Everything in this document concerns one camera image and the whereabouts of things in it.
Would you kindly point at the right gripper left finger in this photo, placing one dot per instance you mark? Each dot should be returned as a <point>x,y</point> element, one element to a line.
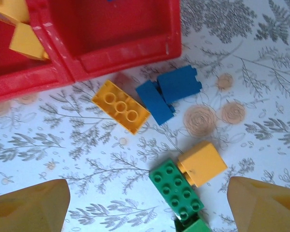
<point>26,210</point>

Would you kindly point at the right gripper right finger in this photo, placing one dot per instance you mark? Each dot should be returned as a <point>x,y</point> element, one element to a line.
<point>268,210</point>

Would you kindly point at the small green lego brick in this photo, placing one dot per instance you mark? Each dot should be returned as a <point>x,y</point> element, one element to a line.
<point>195,227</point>

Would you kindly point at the yellow two-by-four lego brick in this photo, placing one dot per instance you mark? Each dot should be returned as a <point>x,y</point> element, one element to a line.
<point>120,107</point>

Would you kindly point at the long blue lego brick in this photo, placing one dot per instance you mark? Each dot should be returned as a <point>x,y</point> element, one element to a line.
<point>152,101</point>

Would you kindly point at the small yellow lego brick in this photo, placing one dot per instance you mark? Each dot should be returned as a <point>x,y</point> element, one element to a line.
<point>26,41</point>
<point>203,162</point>

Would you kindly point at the yellow arch lego piece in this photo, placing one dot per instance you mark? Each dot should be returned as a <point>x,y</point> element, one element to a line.
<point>12,9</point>

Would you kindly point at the green two-by-four lego brick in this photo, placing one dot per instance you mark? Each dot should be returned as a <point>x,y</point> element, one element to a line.
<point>176,191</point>

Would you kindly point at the tall blue lego brick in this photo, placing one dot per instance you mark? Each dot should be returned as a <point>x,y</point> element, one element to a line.
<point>178,83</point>

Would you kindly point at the red three-compartment tray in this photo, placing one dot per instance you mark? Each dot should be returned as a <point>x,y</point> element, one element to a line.
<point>125,24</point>

